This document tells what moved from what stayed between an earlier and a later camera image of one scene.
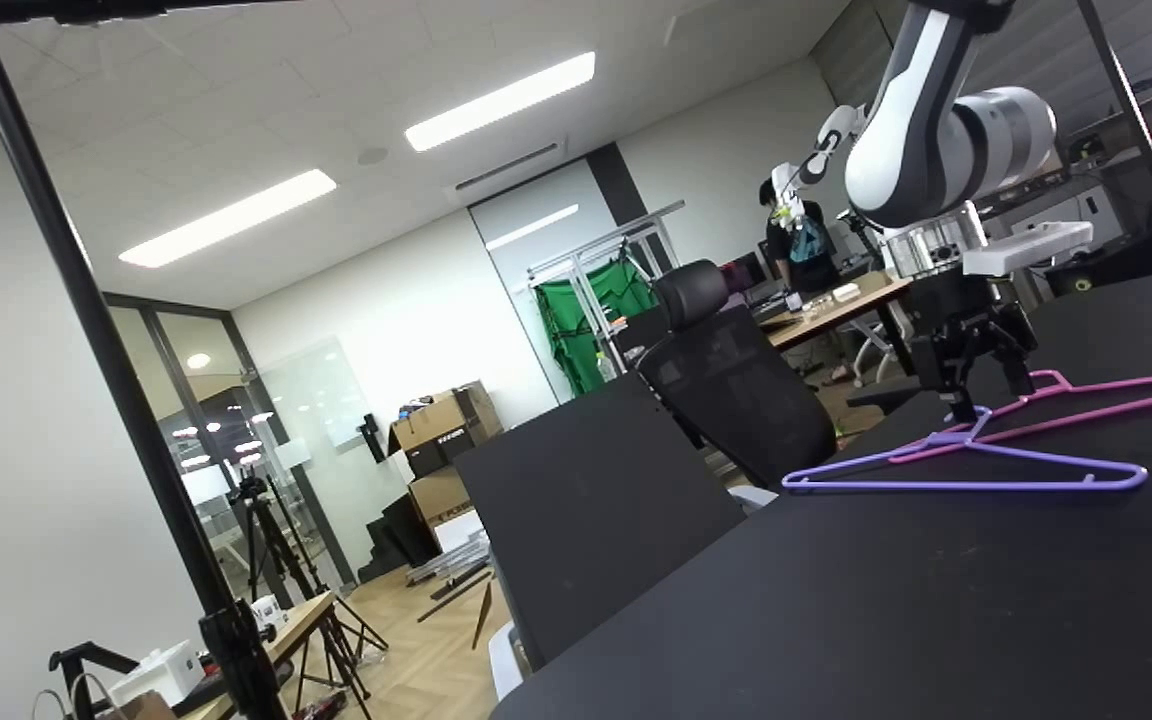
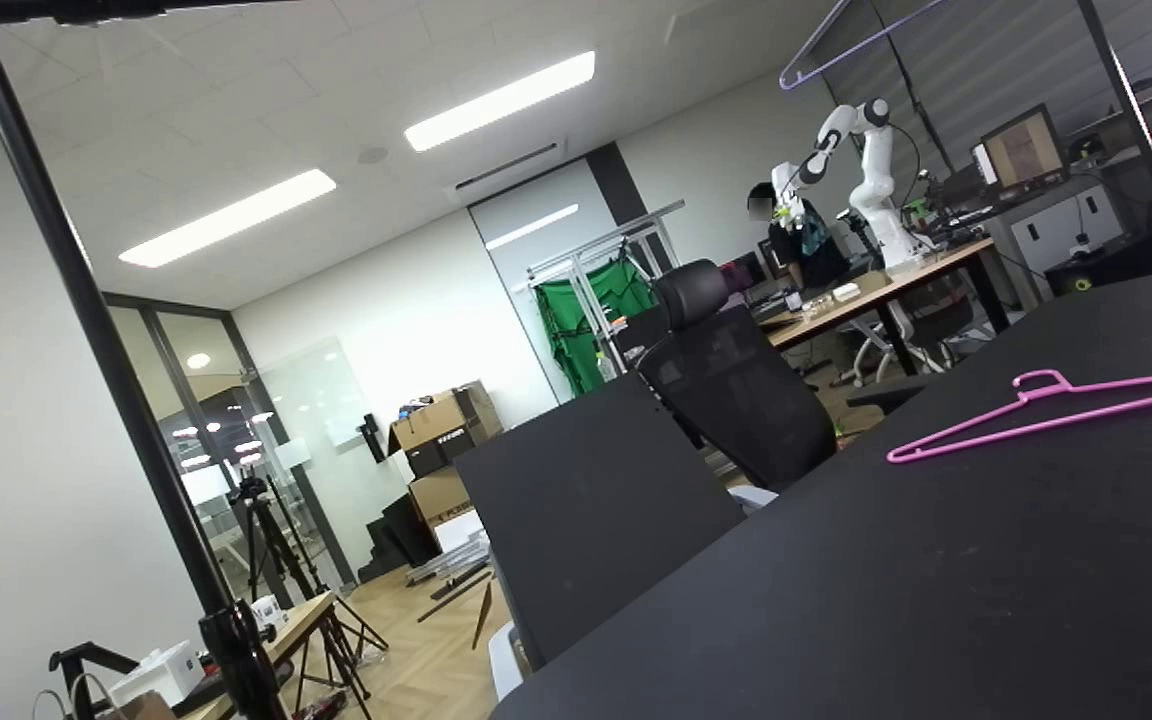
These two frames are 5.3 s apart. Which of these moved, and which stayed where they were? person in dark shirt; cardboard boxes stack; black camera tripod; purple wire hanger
Moved: purple wire hanger
Stayed: person in dark shirt; black camera tripod; cardboard boxes stack
